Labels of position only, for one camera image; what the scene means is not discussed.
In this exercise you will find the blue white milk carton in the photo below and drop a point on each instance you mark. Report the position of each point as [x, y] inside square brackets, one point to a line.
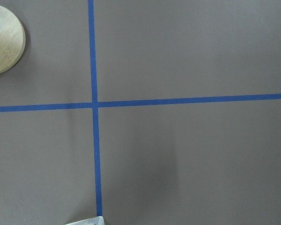
[90, 221]

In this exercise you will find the round wooden board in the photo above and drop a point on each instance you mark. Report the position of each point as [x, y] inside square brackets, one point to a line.
[12, 39]

